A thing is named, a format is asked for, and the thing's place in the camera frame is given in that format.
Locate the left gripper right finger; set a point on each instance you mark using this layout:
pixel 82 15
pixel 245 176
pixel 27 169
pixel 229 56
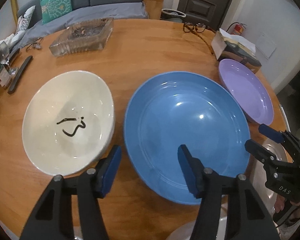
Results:
pixel 247 217

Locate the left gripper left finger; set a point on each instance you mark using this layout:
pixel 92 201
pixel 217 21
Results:
pixel 51 217

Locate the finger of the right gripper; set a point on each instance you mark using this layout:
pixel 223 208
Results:
pixel 270 133
pixel 259 152

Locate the blue ceramic plate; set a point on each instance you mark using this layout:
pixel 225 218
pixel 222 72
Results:
pixel 176 108

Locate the purple ceramic plate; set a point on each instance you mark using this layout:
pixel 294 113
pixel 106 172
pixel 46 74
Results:
pixel 247 90

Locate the cream ceramic bowl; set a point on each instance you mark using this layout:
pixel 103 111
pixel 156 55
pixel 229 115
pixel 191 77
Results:
pixel 68 123

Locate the tissue box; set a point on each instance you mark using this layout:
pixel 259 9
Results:
pixel 235 47

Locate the red fire extinguisher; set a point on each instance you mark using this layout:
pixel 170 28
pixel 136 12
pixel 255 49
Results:
pixel 236 28

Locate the tortoiseshell eyeglasses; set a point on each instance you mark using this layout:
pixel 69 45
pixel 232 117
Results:
pixel 197 30

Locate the dark brown door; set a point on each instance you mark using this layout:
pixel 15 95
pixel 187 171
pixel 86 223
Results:
pixel 208 12

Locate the black remote control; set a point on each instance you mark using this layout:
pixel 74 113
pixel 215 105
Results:
pixel 17 78

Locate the grey trash bin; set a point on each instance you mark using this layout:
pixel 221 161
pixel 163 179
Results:
pixel 172 15

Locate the wine glass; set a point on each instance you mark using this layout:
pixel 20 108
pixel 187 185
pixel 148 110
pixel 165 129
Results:
pixel 5 58

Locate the glass ashtray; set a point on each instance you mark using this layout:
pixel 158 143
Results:
pixel 83 36

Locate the white patterned cushion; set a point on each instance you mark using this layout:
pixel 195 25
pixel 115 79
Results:
pixel 26 20

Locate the teal patterned cushion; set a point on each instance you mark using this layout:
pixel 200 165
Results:
pixel 53 9

